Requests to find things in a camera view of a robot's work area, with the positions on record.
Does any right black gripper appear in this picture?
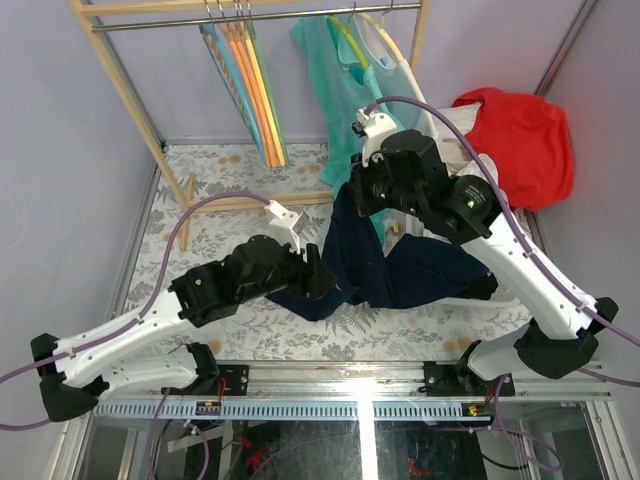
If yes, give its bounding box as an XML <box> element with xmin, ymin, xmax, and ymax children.
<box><xmin>342</xmin><ymin>147</ymin><xmax>423</xmax><ymax>217</ymax></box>

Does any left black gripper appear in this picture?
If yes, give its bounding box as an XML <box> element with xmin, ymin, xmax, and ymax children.
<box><xmin>241</xmin><ymin>236</ymin><xmax>339</xmax><ymax>306</ymax></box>

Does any navy blue t shirt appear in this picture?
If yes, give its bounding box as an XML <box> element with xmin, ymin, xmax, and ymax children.
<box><xmin>267</xmin><ymin>186</ymin><xmax>498</xmax><ymax>322</ymax></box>

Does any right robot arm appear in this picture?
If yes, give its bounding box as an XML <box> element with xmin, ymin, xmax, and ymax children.
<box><xmin>348</xmin><ymin>122</ymin><xmax>618</xmax><ymax>395</ymax></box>

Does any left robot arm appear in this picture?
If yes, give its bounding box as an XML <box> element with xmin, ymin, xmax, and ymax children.
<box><xmin>31</xmin><ymin>235</ymin><xmax>336</xmax><ymax>422</ymax></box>

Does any teal t shirt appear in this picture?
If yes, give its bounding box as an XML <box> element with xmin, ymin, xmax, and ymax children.
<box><xmin>291</xmin><ymin>16</ymin><xmax>382</xmax><ymax>192</ymax></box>

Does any yellow green hanger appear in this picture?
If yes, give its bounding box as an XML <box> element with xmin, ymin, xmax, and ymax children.
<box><xmin>328</xmin><ymin>15</ymin><xmax>369</xmax><ymax>70</ymax></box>

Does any orange hanger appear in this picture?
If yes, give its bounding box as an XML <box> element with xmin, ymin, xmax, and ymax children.
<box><xmin>220</xmin><ymin>26</ymin><xmax>279</xmax><ymax>168</ymax></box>

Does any blue hanger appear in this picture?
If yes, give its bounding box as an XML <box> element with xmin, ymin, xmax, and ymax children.
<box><xmin>199</xmin><ymin>24</ymin><xmax>265</xmax><ymax>158</ymax></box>

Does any white cloth pile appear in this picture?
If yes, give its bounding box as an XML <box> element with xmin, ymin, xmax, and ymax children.
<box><xmin>419</xmin><ymin>102</ymin><xmax>489</xmax><ymax>183</ymax></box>

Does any floral table mat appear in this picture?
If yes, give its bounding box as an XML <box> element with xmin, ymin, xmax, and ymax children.
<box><xmin>123</xmin><ymin>144</ymin><xmax>530</xmax><ymax>362</ymax></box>

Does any red cloth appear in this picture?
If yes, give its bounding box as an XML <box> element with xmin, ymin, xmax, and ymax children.
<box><xmin>452</xmin><ymin>87</ymin><xmax>575</xmax><ymax>211</ymax></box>

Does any white laundry basket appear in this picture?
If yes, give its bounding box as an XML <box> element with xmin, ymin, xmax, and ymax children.
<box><xmin>442</xmin><ymin>283</ymin><xmax>519</xmax><ymax>308</ymax></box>

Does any wooden clothes rack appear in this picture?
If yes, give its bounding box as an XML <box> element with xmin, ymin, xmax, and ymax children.
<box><xmin>68</xmin><ymin>0</ymin><xmax>432</xmax><ymax>251</ymax></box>

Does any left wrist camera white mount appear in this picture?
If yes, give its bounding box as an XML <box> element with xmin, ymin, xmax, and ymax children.
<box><xmin>264</xmin><ymin>200</ymin><xmax>309</xmax><ymax>254</ymax></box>

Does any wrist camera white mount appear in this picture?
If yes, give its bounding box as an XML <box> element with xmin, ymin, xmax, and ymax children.
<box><xmin>352</xmin><ymin>109</ymin><xmax>398</xmax><ymax>168</ymax></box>
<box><xmin>264</xmin><ymin>200</ymin><xmax>309</xmax><ymax>254</ymax></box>

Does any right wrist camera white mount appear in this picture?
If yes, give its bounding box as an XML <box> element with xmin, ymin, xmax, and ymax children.
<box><xmin>352</xmin><ymin>109</ymin><xmax>398</xmax><ymax>168</ymax></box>

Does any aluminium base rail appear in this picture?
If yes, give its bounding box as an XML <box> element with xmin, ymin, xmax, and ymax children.
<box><xmin>74</xmin><ymin>359</ymin><xmax>611</xmax><ymax>421</ymax></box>

